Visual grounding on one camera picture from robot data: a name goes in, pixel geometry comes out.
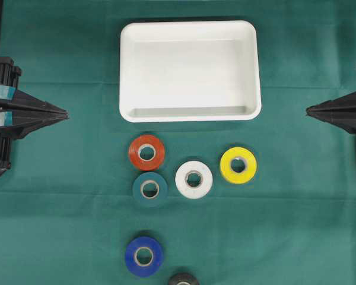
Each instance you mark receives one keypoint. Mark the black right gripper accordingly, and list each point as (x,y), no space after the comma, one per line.
(18,124)

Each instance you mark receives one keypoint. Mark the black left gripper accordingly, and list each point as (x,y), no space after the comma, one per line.
(344,103)

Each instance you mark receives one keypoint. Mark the yellow tape roll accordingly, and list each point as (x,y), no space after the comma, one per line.
(250,165)

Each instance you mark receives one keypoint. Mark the green tape roll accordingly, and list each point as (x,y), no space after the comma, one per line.
(145,178)

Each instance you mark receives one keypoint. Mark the red tape roll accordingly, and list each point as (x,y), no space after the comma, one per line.
(151,141)

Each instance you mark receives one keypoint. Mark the white tape roll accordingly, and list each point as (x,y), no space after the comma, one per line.
(196,167)

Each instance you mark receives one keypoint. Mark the blue tape roll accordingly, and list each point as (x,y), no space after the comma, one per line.
(137,268)

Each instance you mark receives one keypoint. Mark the black tape roll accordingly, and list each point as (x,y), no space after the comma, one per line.
(183,279)

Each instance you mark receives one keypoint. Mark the white plastic tray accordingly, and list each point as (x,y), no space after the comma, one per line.
(189,71)

